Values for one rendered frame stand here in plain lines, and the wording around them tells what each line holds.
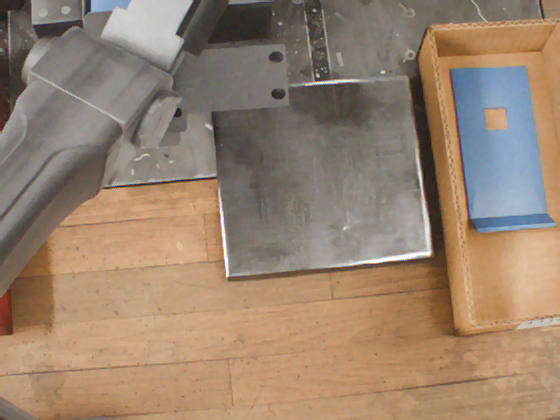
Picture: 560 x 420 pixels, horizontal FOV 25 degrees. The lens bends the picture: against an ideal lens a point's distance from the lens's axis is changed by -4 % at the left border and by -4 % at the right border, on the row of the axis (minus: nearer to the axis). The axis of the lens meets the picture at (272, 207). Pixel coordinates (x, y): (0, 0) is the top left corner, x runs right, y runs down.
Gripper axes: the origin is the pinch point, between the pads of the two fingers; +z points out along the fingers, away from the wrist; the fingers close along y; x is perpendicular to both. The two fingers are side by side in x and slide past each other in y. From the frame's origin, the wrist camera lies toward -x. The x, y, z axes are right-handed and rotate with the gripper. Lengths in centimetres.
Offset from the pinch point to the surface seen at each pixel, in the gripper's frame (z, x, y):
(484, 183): 3.6, -28.6, -12.1
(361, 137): 5.0, -18.3, -7.7
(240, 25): 8.3, -9.1, 2.1
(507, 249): 1.3, -30.0, -17.4
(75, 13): 4.6, 4.7, 4.5
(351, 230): 1.5, -16.6, -14.7
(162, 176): 6.6, -1.7, -10.1
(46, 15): 4.7, 7.1, 4.5
